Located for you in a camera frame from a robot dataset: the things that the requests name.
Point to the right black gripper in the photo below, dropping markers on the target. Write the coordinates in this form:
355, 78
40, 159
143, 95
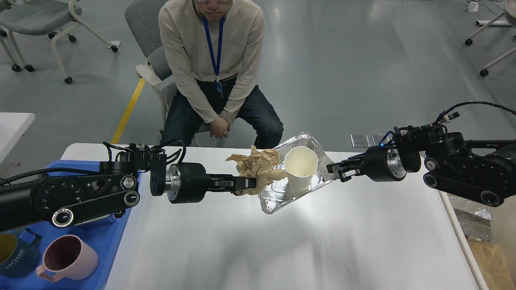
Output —
379, 164

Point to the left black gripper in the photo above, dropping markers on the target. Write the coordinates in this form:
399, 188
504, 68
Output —
189, 183

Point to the white paper cup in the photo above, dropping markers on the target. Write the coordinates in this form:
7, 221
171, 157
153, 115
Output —
300, 164

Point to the brown paper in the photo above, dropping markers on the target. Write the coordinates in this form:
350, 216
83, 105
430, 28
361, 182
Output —
259, 165

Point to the aluminium foil tray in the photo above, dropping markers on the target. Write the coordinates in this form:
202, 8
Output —
278, 194

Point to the pink mug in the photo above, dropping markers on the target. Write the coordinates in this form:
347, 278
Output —
67, 257

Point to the dark blue home mug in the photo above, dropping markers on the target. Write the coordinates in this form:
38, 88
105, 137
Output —
18, 258

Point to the square metal tin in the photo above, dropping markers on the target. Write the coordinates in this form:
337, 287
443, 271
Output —
100, 221

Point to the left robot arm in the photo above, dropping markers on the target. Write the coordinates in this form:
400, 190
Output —
68, 196

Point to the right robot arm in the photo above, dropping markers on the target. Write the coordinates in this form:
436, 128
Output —
483, 171

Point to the left floor outlet plate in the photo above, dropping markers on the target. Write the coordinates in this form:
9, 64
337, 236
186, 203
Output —
360, 140

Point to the floor outlet plate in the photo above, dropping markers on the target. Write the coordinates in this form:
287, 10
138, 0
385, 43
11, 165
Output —
379, 138
360, 140

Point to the right floor outlet plate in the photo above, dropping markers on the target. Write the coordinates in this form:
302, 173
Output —
379, 138

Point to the seated person beige sweater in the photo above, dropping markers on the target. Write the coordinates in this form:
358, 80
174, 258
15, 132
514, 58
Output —
213, 49

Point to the beige plastic bin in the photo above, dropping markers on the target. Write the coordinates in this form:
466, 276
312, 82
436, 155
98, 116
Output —
486, 237

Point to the grey office chair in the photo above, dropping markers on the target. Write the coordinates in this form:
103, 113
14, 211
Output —
142, 19

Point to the white side table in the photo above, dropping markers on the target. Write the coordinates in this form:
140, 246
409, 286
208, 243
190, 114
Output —
13, 125

